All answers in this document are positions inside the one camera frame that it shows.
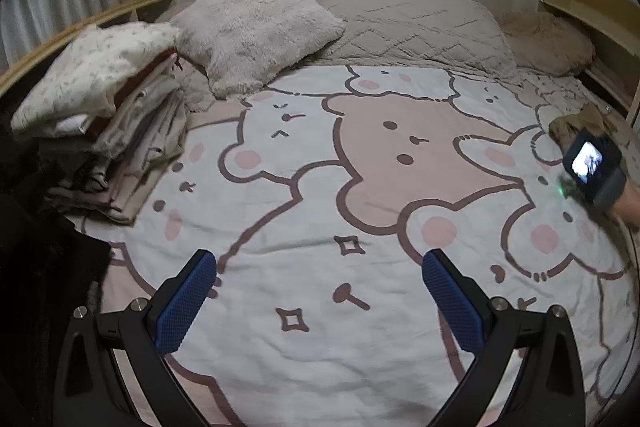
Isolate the wooden shelf left side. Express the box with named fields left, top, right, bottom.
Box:
left=1, top=0, right=174, bottom=95

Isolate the beige quilted pillow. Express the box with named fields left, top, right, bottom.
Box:
left=316, top=0, right=516, bottom=77

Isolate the wooden shelf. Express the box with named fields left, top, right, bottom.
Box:
left=1, top=0, right=174, bottom=95
left=540, top=0, right=639, bottom=124

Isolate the fluffy white square pillow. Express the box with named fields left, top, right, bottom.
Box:
left=169, top=0, right=346, bottom=100

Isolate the stack of folded clothes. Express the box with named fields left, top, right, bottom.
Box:
left=11, top=22, right=188, bottom=225

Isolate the khaki jacket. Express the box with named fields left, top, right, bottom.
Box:
left=549, top=103, right=625, bottom=153

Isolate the bear pattern bed blanket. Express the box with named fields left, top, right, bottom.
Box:
left=79, top=66, right=639, bottom=426

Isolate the beige fuzzy pillow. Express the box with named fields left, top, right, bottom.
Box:
left=495, top=11, right=596, bottom=77

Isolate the wooden shelf right side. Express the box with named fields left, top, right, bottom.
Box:
left=540, top=0, right=639, bottom=124

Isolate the white striped curtain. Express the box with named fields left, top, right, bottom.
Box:
left=1, top=0, right=120, bottom=70

